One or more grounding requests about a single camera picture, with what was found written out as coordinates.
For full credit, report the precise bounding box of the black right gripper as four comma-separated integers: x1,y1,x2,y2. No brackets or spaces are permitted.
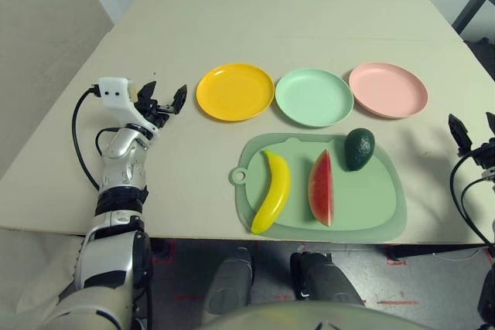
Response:
447,111,495,189

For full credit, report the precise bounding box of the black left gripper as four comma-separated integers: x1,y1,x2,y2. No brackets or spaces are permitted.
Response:
133,80,189,131

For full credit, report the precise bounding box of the dark green toy avocado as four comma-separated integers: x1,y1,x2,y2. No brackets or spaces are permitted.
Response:
343,128,376,172

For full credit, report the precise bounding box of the yellow toy banana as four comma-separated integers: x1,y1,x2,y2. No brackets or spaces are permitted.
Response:
250,148,292,235

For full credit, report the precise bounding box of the red toy watermelon slice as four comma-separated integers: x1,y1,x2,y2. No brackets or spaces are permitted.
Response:
307,148,336,227

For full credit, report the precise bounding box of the yellow plastic plate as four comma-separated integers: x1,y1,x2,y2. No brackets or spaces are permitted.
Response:
196,62,275,123

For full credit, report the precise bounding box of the dark grey floor rug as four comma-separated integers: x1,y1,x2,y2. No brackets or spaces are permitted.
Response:
463,36,495,87

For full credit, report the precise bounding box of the pink plastic plate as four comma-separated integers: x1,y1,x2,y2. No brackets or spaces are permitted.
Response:
348,61,429,121

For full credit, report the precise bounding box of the side table with black legs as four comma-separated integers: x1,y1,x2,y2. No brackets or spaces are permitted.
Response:
452,0,495,36

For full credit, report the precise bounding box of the green silicone cutting board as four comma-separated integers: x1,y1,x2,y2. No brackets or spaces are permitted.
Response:
228,132,408,244

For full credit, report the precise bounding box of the black table base bar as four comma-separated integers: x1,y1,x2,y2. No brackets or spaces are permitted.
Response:
386,243,488,262

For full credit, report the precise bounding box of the light green plastic plate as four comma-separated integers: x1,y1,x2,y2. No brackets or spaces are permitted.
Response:
275,67,355,128

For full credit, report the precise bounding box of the grey robot left leg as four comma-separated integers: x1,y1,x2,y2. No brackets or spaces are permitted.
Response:
204,247,254,315

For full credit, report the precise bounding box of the grey robot leg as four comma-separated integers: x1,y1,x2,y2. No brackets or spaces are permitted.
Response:
204,247,254,315
289,251,367,308

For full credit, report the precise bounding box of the grey robot right leg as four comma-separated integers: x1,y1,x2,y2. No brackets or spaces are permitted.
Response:
289,251,367,308

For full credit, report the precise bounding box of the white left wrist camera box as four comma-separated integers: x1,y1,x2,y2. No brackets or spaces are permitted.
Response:
97,77,162,141

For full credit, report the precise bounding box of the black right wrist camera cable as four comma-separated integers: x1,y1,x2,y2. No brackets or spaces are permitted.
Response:
449,148,495,260

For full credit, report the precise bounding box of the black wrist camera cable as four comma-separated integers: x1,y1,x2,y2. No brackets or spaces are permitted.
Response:
70,84,102,192
449,148,495,260

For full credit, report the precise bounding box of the black left wrist camera cable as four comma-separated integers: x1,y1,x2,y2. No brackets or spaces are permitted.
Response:
70,84,102,192

